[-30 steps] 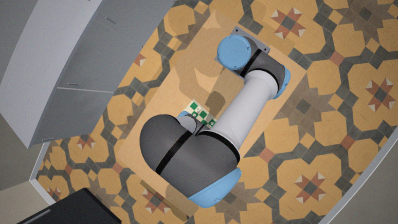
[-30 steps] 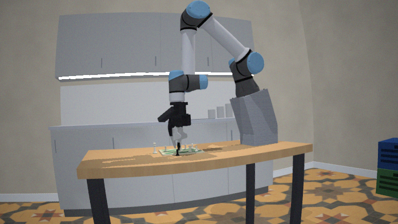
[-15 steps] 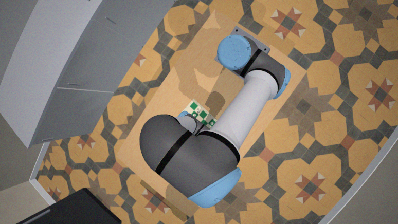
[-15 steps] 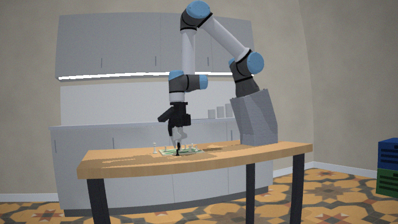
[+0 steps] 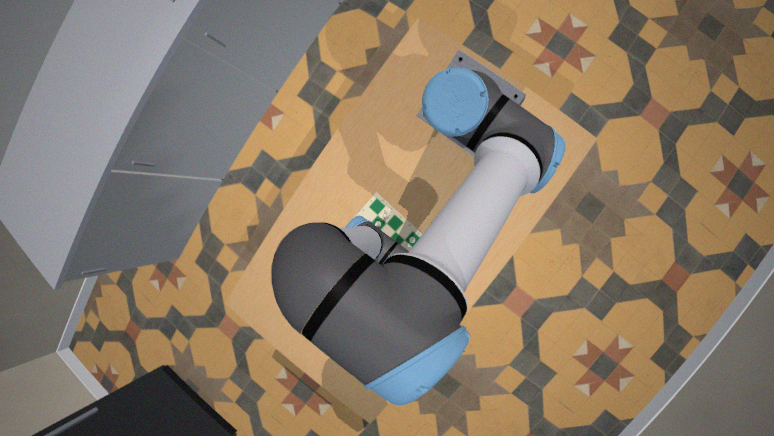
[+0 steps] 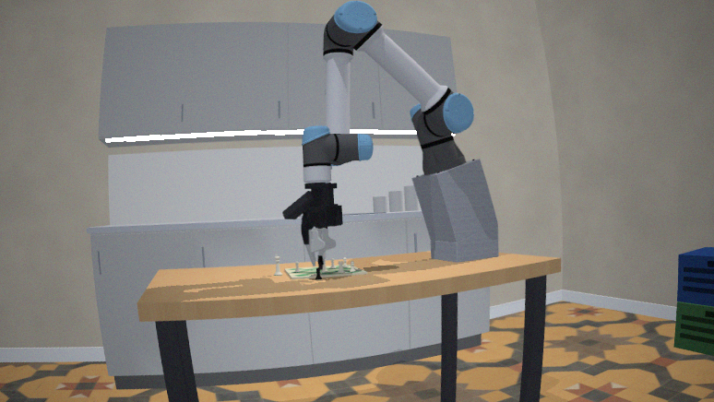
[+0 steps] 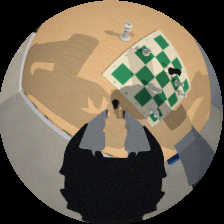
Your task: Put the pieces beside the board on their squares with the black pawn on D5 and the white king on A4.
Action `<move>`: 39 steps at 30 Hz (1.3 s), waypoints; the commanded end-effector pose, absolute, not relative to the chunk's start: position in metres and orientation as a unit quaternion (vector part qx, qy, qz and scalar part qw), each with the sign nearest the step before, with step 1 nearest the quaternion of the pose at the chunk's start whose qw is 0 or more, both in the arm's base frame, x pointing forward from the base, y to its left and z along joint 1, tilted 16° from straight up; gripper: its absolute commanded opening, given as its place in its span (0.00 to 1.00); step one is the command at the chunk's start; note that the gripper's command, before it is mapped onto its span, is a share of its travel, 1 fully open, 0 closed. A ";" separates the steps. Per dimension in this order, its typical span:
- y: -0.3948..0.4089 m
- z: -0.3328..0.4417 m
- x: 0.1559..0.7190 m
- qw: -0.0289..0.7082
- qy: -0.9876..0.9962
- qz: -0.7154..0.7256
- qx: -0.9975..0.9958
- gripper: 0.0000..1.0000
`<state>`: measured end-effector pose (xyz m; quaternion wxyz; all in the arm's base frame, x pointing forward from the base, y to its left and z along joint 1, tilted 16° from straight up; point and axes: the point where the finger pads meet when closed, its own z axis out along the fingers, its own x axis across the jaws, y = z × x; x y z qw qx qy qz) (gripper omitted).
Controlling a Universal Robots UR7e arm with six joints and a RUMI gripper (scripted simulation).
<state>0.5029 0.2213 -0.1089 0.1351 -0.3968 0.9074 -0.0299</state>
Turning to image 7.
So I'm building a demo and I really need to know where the green and white chessboard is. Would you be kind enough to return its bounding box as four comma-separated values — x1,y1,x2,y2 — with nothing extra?
102,30,191,127

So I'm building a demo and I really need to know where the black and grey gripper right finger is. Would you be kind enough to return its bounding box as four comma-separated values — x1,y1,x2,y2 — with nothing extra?
123,110,167,179

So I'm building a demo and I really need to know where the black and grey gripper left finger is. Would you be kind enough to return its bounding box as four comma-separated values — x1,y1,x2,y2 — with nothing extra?
59,109,108,176

